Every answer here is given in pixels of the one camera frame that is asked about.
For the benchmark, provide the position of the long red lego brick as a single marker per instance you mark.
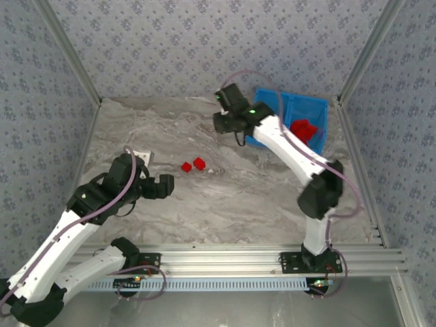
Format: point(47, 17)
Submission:
point(312, 131)

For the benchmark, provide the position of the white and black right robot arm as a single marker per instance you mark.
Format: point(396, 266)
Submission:
point(286, 146)

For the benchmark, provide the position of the small red lego brick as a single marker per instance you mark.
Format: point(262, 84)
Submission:
point(186, 166)
point(199, 163)

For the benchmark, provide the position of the blue two-compartment plastic bin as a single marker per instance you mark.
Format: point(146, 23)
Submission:
point(306, 105)

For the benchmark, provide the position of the small black controller board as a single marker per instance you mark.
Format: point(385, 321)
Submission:
point(320, 282)
point(127, 283)

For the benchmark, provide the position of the grey metal panel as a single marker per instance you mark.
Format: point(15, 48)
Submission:
point(221, 310)

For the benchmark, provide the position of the aluminium side rail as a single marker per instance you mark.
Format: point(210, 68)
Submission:
point(79, 170)
point(348, 129)

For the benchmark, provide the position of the wide aluminium base rail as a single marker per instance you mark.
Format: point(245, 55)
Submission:
point(221, 260)

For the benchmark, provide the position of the aluminium frame post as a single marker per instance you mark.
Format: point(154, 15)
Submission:
point(369, 51)
point(69, 51)

